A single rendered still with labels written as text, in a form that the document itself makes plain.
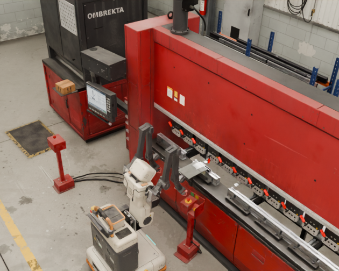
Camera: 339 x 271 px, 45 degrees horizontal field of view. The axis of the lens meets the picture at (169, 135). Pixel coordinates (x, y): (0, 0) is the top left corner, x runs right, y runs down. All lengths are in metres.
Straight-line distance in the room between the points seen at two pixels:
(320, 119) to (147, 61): 2.09
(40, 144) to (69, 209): 1.55
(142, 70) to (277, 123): 1.72
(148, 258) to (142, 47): 2.23
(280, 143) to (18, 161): 4.12
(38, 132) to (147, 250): 3.20
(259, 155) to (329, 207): 0.74
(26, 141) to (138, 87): 2.75
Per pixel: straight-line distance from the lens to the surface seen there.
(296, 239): 3.99
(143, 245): 4.63
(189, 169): 4.44
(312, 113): 3.21
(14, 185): 6.04
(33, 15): 10.72
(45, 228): 5.34
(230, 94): 3.76
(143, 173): 3.84
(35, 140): 6.81
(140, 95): 4.65
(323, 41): 8.23
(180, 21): 4.21
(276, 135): 3.54
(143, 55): 4.46
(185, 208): 4.37
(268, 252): 4.13
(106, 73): 4.51
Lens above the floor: 3.82
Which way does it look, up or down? 35 degrees down
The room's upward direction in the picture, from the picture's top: 2 degrees clockwise
